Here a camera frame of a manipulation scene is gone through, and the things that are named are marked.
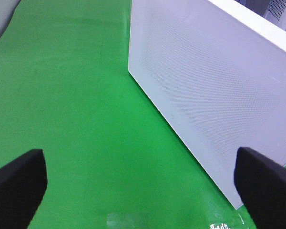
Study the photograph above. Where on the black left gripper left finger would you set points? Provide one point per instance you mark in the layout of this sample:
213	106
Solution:
23	183

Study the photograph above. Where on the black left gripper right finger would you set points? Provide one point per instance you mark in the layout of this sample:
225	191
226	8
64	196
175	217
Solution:
261	185

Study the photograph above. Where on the clear tape strip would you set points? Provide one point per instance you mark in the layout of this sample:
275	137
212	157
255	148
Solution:
223	216

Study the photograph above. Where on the clear tape patch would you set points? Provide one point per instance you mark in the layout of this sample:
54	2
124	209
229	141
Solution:
125	221

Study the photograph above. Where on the white microwave oven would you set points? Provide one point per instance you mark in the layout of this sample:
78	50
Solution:
272	10

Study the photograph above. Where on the white microwave door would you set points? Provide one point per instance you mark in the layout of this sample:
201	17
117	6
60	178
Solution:
216	71

